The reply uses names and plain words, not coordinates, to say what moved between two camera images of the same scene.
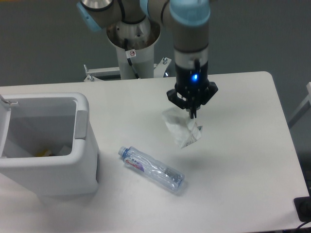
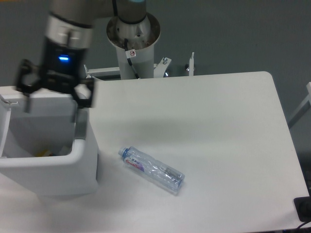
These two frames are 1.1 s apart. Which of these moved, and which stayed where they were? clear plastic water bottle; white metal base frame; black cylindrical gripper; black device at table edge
Moved: black cylindrical gripper
Stayed: white metal base frame; black device at table edge; clear plastic water bottle
